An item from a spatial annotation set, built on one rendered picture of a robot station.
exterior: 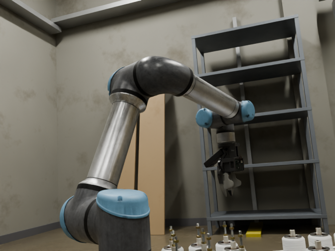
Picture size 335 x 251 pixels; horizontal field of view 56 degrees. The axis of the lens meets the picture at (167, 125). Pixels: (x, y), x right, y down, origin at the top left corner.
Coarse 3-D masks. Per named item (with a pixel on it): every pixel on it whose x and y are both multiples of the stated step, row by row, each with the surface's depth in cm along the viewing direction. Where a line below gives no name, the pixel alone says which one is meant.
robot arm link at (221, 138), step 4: (224, 132) 128; (228, 132) 128; (232, 132) 128; (216, 136) 132; (220, 136) 128; (224, 136) 128; (228, 136) 127; (232, 136) 128; (220, 140) 128; (224, 140) 127; (228, 140) 127; (232, 140) 128
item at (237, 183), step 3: (228, 174) 131; (231, 174) 131; (234, 174) 130; (231, 177) 131; (234, 177) 130; (234, 180) 130; (237, 180) 129; (234, 183) 130; (237, 183) 129; (240, 183) 128; (234, 186) 130; (237, 186) 129; (228, 189) 130; (231, 189) 130; (231, 192) 130; (231, 195) 129
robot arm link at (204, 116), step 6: (198, 114) 122; (204, 114) 120; (210, 114) 119; (216, 114) 118; (198, 120) 122; (204, 120) 120; (210, 120) 119; (216, 120) 119; (204, 126) 121; (210, 126) 122; (216, 126) 122; (222, 126) 127
